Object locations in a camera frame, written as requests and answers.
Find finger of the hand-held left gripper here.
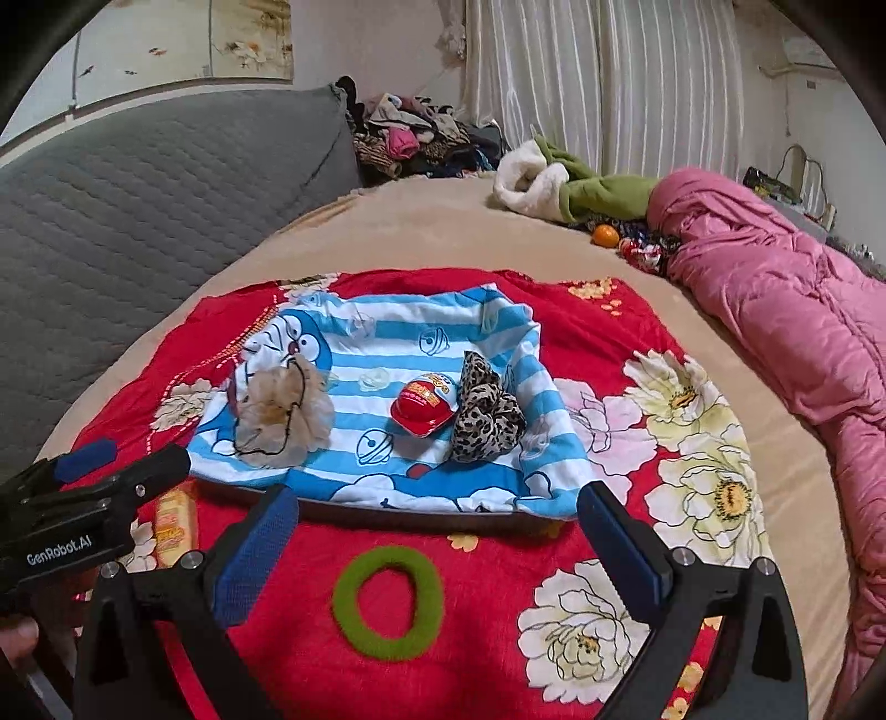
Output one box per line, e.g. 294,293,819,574
42,445,191,517
7,438,119,486

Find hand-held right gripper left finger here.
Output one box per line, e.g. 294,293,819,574
73,485,302,720

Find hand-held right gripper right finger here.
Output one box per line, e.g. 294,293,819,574
578,481,811,720

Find orange snack packet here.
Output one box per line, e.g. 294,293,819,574
156,485,198,569

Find green fuzzy hair tie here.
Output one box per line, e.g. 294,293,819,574
332,546,445,662

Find beige fluffy scrunchie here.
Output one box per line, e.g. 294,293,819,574
231,360,337,468

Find dark tray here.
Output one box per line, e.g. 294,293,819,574
197,481,562,537

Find leopard print scrunchie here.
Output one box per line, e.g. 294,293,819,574
450,351,527,464

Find red toy egg package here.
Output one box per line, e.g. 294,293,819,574
391,374,458,440

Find person's left hand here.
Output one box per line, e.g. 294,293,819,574
0,616,40,669

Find red floral blanket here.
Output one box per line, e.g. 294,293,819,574
62,269,776,720

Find grey quilted headboard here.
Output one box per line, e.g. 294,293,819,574
0,86,364,486

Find blue striped cartoon cloth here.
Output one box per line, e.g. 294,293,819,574
187,284,596,520

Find pink duvet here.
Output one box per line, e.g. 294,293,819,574
647,167,886,700

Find red patterned snack packets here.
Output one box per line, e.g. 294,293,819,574
618,232,683,278

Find green and white fleece garment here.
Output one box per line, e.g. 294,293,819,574
493,135,662,226

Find white dressing table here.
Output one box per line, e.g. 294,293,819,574
744,183,886,278

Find dark packet on dresser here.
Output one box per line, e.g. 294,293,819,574
744,166,804,202

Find pile of clothes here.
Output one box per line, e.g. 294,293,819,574
334,76,509,184

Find curved vanity mirror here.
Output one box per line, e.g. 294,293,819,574
782,144,828,209

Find white curtain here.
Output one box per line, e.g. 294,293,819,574
460,0,745,177

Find white air conditioner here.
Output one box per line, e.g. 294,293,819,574
782,34,842,70

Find floral wall painting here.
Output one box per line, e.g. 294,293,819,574
0,0,295,132

